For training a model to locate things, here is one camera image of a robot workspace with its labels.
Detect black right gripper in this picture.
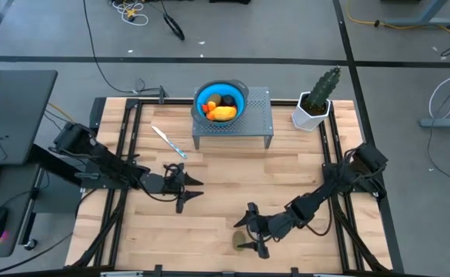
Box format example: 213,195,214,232
233,202,298,260

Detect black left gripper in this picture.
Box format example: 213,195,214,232
138,163,205,215

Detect olive green kiwi fruit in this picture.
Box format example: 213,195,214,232
232,229,248,252

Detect yellow toy fruit green stem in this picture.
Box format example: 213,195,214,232
207,105,238,122

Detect orange pear toy fruit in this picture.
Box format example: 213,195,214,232
201,100,218,121

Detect olive brown oval fruit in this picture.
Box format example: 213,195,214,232
205,92,223,107

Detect teal bowl with grey rim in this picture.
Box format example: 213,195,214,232
191,79,250,128

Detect grey perforated metal shelf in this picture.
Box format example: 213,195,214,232
192,86,275,150

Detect white hexagonal plant pot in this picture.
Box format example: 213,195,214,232
291,91,332,133

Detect green cactus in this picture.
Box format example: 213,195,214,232
305,65,342,111

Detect grey desk top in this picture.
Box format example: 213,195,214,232
0,163,83,258

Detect black desk panel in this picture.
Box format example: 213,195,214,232
0,69,59,166

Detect grey desk foot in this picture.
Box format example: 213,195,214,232
419,117,450,128
384,0,450,28

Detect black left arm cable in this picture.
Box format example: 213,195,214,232
132,175,183,203

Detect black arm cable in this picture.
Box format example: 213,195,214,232
132,175,183,203
305,207,333,237

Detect knife with teal patterned handle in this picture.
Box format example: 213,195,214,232
151,125,188,160

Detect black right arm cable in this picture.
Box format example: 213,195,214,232
305,207,333,237

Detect black aluminium table frame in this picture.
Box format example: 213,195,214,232
65,95,406,277

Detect thin black floor cable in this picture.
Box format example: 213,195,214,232
82,0,164,95

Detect black cable loop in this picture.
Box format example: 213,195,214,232
158,0,186,42

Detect white cable bundle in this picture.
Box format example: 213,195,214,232
108,0,149,27

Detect white floor cable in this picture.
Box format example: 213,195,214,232
428,63,450,120

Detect yellow floor cable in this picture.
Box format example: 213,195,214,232
345,0,450,44

